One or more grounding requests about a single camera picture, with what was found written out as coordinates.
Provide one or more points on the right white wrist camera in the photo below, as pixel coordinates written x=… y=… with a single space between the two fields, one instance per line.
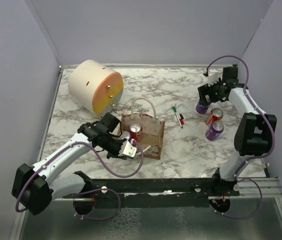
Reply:
x=211 y=78

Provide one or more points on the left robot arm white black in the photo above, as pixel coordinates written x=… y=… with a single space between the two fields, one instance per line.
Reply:
x=35 y=186

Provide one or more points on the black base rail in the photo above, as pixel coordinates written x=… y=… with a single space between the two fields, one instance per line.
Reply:
x=152 y=192

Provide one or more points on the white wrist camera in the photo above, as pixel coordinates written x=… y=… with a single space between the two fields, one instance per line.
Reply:
x=211 y=78
x=127 y=150

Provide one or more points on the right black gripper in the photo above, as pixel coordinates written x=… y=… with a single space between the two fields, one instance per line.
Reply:
x=204 y=90

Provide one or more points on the purple fanta can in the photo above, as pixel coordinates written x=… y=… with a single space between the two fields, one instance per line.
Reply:
x=126 y=135
x=215 y=129
x=202 y=109

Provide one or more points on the black capped marker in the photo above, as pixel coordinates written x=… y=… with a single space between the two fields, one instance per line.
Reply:
x=177 y=108

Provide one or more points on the red cola can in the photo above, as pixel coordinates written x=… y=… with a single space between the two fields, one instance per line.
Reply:
x=215 y=114

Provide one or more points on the red capped marker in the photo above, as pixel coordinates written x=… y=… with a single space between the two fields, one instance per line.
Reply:
x=179 y=116

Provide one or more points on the cream cylindrical drawer box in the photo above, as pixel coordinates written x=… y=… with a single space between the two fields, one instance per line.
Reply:
x=96 y=87

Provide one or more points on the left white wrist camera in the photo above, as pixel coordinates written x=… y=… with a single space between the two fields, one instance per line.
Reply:
x=127 y=150

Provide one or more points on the orange red soda can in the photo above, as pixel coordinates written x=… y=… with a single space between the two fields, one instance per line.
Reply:
x=135 y=130

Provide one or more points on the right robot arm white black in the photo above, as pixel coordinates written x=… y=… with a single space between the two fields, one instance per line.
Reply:
x=255 y=136

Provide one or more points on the green capped marker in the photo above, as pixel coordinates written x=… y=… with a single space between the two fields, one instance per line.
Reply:
x=177 y=117

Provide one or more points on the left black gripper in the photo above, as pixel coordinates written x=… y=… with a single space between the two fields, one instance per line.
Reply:
x=116 y=155

